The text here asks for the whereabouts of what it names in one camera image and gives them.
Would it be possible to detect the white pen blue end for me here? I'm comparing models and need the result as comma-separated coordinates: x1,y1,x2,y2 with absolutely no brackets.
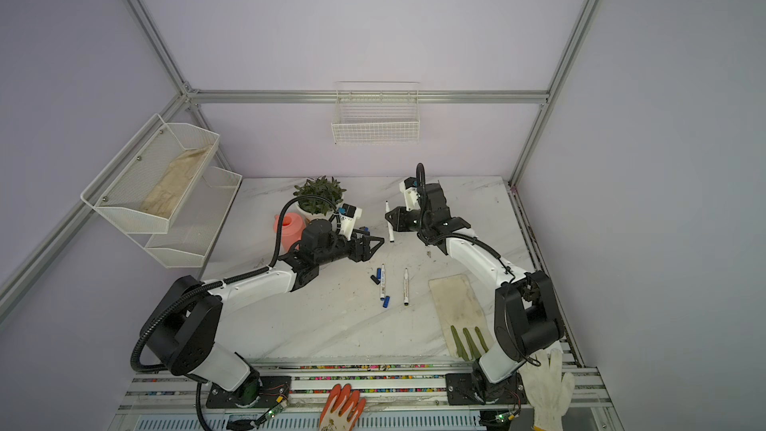
378,263,387,301

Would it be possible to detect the white pen with blue cap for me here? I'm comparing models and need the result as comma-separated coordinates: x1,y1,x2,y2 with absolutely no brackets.
385,201,395,243

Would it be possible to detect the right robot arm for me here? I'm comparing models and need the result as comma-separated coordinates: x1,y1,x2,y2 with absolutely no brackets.
386,177,565,383

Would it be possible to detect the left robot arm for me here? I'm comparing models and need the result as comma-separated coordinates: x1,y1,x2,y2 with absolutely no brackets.
130,219,386,407

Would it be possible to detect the white pen right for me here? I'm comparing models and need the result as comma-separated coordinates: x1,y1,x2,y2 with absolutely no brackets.
403,267,410,306

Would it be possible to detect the pink watering can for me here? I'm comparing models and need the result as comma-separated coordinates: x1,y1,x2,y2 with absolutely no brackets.
273,213,306,253

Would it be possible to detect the green potted plant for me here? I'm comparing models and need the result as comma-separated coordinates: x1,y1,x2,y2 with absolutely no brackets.
293,176,346,219

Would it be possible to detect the beige green work glove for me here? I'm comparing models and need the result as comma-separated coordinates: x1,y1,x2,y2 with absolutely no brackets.
429,275,495,362

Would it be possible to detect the orange rubber glove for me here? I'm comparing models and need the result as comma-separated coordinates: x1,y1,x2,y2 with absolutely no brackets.
318,384,366,431

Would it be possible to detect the white two-tier mesh shelf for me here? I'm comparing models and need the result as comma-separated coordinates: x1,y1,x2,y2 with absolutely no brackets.
81,115,243,269

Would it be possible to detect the white knit glove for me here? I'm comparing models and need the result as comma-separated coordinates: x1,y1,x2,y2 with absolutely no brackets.
519,348,576,431

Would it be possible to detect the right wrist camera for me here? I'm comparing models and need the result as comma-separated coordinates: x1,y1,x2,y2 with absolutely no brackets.
399,177,421,212

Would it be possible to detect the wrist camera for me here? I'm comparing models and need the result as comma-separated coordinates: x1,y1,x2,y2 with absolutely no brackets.
399,177,421,212
338,204,363,241

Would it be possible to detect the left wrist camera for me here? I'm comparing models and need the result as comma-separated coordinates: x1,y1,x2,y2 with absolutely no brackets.
338,204,363,241

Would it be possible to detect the white wire wall basket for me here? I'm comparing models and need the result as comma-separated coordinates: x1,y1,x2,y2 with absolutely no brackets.
331,81,421,146

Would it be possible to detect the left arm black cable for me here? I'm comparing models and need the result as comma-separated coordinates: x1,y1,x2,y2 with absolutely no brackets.
130,194,341,375

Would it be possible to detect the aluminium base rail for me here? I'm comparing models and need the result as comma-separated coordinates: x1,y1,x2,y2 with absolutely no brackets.
107,358,624,431

